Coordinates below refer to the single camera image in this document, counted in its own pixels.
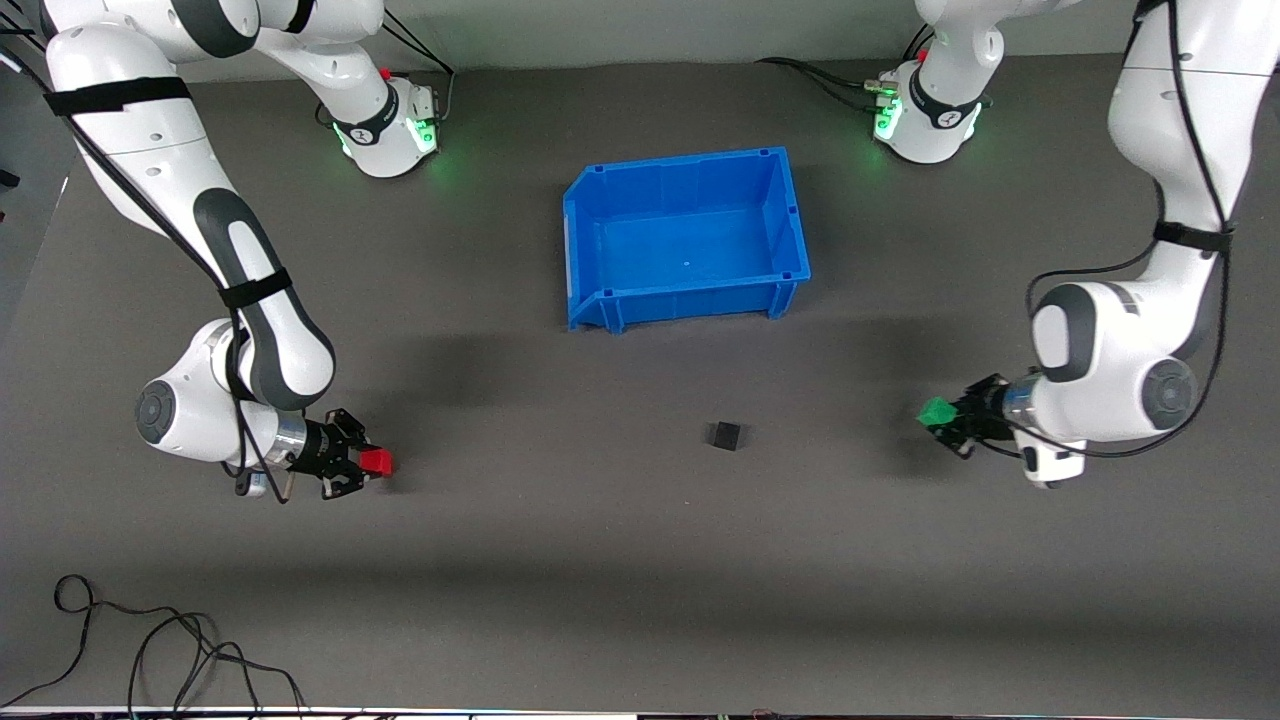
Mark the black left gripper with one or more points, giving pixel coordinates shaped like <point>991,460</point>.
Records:
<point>982,408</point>

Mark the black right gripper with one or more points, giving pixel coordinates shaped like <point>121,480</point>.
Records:
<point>325,445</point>

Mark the red cube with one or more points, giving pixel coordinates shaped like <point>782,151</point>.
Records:
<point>377,462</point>

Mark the green cube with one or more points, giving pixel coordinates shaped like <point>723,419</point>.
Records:
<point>937,412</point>

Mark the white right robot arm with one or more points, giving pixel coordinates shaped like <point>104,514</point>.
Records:
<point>150,180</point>

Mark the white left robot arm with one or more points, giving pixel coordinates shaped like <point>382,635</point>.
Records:
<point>1100,350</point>

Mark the black cube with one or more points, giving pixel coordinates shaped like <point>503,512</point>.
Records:
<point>727,436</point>

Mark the dark grey table mat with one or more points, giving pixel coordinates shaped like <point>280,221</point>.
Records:
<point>640,560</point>

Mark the blue plastic storage bin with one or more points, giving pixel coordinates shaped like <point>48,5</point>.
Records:
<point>690,250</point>

